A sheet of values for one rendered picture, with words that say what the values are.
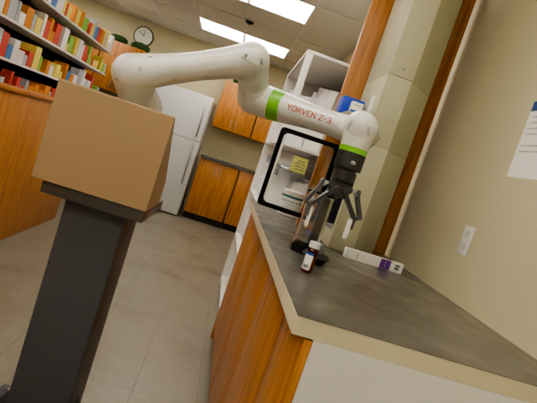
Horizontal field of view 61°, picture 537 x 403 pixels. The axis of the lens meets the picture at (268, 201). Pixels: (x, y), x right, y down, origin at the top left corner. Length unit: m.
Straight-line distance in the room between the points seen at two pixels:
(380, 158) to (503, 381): 1.13
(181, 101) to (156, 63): 5.26
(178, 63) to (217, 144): 5.91
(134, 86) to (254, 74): 0.40
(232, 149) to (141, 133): 6.04
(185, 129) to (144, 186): 5.38
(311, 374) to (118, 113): 0.93
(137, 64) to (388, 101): 1.03
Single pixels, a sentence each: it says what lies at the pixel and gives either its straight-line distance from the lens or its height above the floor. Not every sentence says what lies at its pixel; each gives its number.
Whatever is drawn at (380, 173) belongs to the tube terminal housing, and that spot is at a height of 1.31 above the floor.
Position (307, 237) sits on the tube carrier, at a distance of 1.60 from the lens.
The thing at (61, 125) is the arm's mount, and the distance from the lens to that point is 1.52.
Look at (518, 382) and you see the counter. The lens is 1.16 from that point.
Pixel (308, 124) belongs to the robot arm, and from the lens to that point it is 1.65.
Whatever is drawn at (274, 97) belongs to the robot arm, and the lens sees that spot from 1.68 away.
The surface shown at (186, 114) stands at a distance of 6.83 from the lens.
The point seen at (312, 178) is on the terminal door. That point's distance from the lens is 2.27.
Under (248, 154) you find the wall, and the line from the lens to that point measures 7.47.
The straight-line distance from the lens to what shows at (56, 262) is 1.65.
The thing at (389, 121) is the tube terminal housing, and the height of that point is 1.52.
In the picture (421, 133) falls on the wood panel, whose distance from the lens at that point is 2.48.
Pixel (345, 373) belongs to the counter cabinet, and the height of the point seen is 0.85.
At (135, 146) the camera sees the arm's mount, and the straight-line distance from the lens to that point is 1.46.
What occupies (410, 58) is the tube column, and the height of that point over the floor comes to 1.79.
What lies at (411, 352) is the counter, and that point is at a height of 0.93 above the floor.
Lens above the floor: 1.21
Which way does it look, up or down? 5 degrees down
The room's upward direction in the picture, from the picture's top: 19 degrees clockwise
